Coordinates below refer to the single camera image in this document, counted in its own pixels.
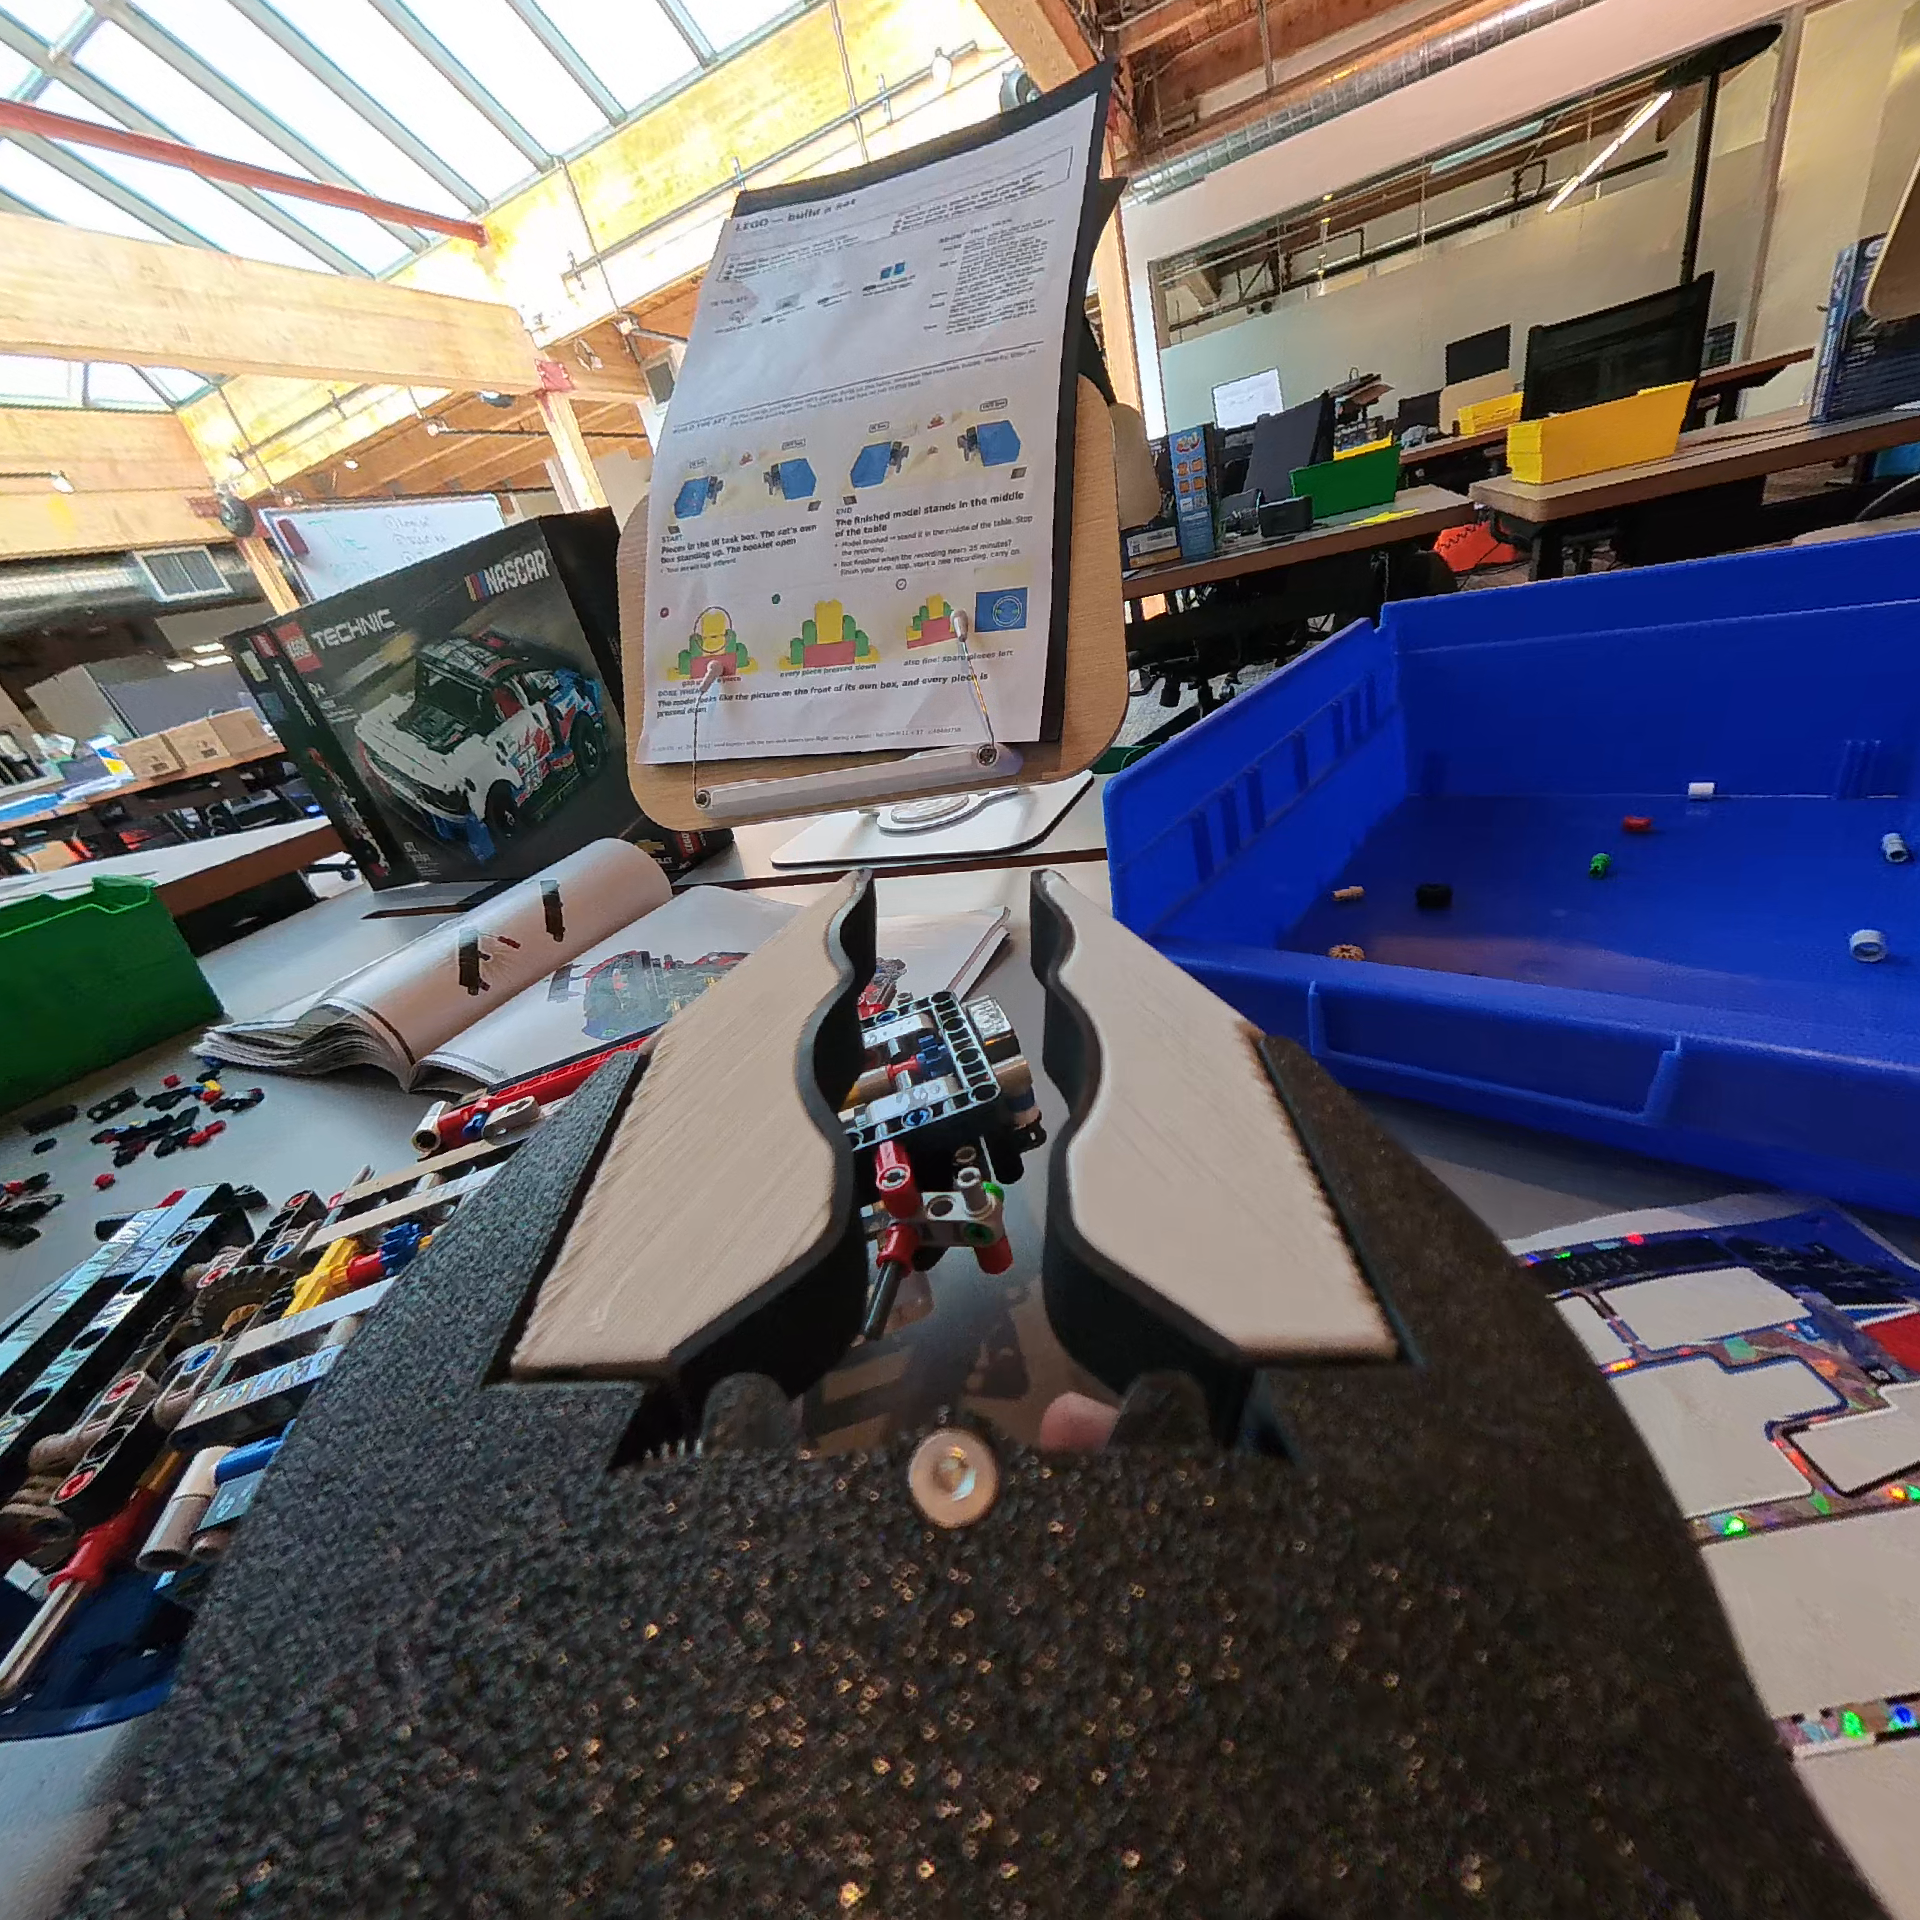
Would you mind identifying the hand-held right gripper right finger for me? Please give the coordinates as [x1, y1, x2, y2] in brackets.
[1031, 868, 1406, 1396]

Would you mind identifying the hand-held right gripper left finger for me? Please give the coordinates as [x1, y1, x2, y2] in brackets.
[504, 876, 877, 1396]

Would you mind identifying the instruction booklet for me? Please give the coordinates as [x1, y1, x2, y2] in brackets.
[192, 832, 1013, 1092]

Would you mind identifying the pile of small toy bricks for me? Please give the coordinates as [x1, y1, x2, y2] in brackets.
[0, 1060, 266, 1251]

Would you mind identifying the partly built toy car model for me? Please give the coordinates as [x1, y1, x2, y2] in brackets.
[0, 962, 1051, 1740]

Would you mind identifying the wood-edged office desk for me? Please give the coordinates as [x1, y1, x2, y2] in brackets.
[0, 817, 347, 923]
[1472, 404, 1920, 579]
[1125, 482, 1475, 602]

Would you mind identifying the blue plastic bin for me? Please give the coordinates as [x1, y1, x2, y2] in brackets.
[1104, 532, 1920, 1215]

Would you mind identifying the shiny sticker sheet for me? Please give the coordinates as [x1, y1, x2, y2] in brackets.
[1502, 1198, 1920, 1756]

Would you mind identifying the black office chair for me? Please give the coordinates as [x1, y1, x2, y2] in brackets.
[1125, 593, 1394, 740]

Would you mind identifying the black toy car set box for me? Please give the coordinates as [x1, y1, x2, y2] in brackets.
[226, 513, 737, 890]

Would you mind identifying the wooden document stand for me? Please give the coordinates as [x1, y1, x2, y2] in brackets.
[1870, 149, 1920, 324]
[621, 372, 1125, 876]

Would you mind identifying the green plastic bin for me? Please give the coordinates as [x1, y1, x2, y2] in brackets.
[1289, 443, 1406, 525]
[0, 876, 225, 1114]

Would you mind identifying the blue and orange box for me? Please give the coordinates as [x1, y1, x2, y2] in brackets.
[1167, 424, 1225, 564]

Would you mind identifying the whiteboard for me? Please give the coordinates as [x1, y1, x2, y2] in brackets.
[265, 492, 513, 602]

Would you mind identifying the printed instruction sheet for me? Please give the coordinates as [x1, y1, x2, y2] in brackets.
[639, 61, 1120, 763]

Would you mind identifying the large yellow plastic bin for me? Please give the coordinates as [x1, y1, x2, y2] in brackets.
[1502, 380, 1696, 482]

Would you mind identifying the large black monitor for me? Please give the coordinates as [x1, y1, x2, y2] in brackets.
[1515, 274, 1717, 424]

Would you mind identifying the blue toy set box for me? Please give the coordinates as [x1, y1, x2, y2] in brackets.
[1804, 237, 1920, 424]

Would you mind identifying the black floor lamp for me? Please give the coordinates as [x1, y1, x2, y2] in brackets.
[1676, 21, 1785, 287]

